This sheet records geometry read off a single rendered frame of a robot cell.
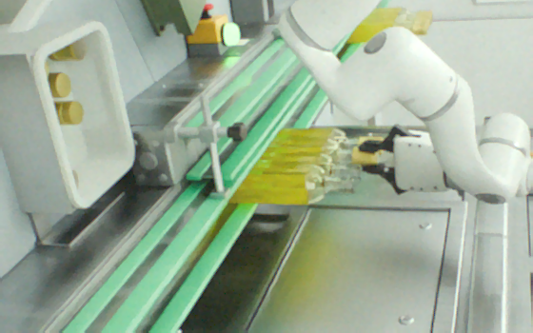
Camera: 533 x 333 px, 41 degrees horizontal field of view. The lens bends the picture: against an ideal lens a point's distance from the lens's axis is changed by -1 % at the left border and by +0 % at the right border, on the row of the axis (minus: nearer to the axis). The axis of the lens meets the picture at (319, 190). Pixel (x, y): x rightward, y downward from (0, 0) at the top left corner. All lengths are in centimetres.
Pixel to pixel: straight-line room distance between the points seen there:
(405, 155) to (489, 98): 610
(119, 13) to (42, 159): 39
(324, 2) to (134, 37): 45
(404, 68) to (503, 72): 629
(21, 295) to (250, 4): 99
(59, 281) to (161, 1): 58
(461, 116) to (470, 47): 615
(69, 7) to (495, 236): 80
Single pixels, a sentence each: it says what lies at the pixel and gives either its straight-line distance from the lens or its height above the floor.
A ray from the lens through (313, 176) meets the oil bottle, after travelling 118.
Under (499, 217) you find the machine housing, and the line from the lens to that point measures 135.
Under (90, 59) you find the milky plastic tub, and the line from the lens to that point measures 107.
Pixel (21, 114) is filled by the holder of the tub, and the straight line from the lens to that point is 96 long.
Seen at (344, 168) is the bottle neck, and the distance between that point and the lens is 124.
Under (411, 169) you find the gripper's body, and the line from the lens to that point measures 124.
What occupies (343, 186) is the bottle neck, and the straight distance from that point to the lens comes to 118.
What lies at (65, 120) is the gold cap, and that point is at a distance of 102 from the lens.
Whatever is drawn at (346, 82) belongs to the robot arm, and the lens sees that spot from 97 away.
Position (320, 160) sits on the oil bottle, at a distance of 124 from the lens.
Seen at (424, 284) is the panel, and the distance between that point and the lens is 116.
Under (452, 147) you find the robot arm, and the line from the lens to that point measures 103.
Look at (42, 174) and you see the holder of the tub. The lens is 99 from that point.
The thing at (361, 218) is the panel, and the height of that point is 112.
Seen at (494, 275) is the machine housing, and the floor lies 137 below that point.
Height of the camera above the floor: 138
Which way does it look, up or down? 14 degrees down
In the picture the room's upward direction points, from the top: 91 degrees clockwise
